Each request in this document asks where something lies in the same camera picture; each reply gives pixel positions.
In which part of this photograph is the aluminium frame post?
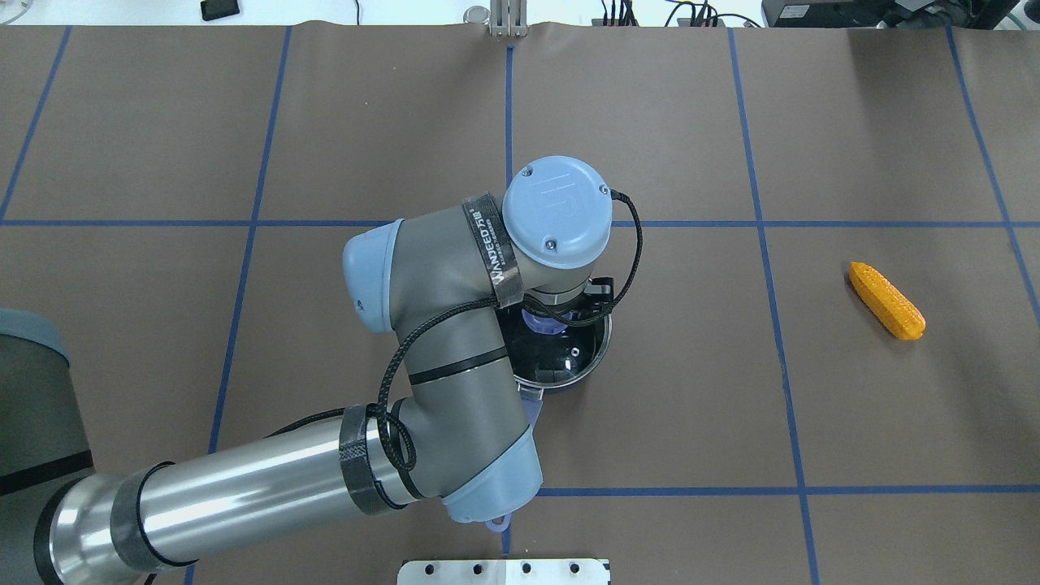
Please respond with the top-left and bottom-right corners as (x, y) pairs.
(487, 0), (530, 37)

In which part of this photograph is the dark blue saucepan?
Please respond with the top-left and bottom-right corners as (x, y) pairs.
(486, 276), (613, 533)

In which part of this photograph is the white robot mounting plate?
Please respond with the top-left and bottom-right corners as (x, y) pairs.
(396, 558), (613, 584)

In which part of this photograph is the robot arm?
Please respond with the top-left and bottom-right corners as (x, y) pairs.
(2, 156), (629, 584)

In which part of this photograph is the glass pot lid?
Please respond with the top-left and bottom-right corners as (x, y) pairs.
(497, 297), (607, 384)

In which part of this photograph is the orange corn cob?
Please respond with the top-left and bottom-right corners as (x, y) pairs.
(847, 262), (926, 341)

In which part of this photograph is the small black device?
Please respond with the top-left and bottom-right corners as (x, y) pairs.
(198, 0), (241, 23)

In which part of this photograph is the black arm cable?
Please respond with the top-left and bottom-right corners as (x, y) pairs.
(375, 190), (644, 475)

